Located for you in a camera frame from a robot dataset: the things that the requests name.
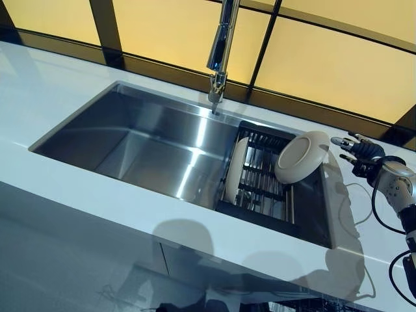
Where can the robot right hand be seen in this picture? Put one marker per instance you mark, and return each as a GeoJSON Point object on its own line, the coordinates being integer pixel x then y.
{"type": "Point", "coordinates": [367, 152]}

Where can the cream ceramic plate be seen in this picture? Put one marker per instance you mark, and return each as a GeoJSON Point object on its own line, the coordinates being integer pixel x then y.
{"type": "Point", "coordinates": [235, 169]}
{"type": "Point", "coordinates": [302, 156]}

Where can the black dish drying rack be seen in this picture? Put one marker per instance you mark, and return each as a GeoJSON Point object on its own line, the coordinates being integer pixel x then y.
{"type": "Point", "coordinates": [263, 188]}

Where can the chrome gooseneck kitchen faucet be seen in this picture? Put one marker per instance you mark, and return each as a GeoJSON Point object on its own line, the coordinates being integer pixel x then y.
{"type": "Point", "coordinates": [222, 45]}

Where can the white cabinet door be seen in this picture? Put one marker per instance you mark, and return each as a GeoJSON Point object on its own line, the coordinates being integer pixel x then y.
{"type": "Point", "coordinates": [65, 253]}
{"type": "Point", "coordinates": [195, 279]}

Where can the stainless steel sink basin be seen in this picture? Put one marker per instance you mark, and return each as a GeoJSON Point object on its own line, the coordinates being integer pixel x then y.
{"type": "Point", "coordinates": [146, 146]}

